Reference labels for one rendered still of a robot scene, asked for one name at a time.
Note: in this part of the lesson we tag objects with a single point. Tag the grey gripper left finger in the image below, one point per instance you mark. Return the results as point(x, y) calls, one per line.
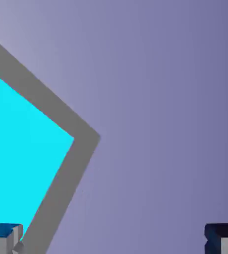
point(1, 241)

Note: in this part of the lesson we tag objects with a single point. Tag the large cyan box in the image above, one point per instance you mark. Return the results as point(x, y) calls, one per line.
point(22, 150)

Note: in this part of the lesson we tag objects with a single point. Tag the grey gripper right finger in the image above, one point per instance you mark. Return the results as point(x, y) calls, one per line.
point(223, 240)

